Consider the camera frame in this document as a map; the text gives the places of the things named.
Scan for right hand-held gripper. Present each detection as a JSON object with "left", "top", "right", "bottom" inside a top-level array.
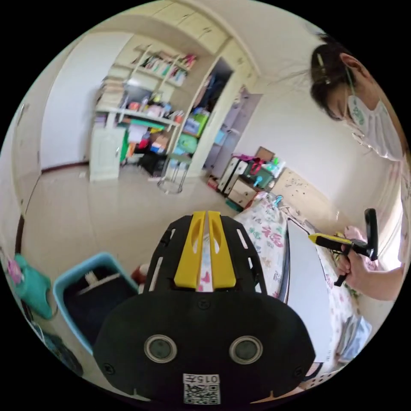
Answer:
[{"left": 308, "top": 233, "right": 372, "bottom": 287}]

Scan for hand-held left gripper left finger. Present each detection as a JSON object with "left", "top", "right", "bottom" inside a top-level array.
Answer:
[{"left": 174, "top": 211, "right": 206, "bottom": 292}]

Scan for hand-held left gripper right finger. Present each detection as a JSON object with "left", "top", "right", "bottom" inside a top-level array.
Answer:
[{"left": 208, "top": 211, "right": 237, "bottom": 290}]

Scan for person's right forearm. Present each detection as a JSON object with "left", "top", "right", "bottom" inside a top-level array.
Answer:
[{"left": 356, "top": 265, "right": 406, "bottom": 302}]

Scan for person's right hand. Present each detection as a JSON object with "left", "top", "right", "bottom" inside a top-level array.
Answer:
[{"left": 337, "top": 251, "right": 370, "bottom": 290}]

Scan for bed with printed sheet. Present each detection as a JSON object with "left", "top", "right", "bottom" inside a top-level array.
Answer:
[{"left": 233, "top": 167, "right": 377, "bottom": 386}]

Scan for white flat folding board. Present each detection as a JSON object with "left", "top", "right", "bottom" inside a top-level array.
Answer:
[{"left": 285, "top": 217, "right": 333, "bottom": 364}]

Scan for small drawer cabinet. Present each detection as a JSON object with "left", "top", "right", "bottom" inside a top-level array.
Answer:
[{"left": 217, "top": 155, "right": 277, "bottom": 212}]

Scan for round metal stool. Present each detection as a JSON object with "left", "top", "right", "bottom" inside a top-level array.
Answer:
[{"left": 156, "top": 153, "right": 194, "bottom": 196}]

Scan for blue basket with dark clothes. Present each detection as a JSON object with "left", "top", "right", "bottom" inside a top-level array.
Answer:
[{"left": 52, "top": 251, "right": 140, "bottom": 354}]

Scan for light blue folded blanket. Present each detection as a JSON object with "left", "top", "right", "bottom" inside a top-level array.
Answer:
[{"left": 337, "top": 313, "right": 374, "bottom": 363}]

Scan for person's body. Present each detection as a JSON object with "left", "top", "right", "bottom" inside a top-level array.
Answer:
[{"left": 309, "top": 31, "right": 411, "bottom": 268}]

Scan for cream wardrobe cupboard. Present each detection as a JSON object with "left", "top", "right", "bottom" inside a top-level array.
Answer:
[{"left": 185, "top": 56, "right": 262, "bottom": 180}]

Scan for white desk shelf with books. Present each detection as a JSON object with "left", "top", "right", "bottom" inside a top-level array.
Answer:
[{"left": 89, "top": 44, "right": 197, "bottom": 184}]

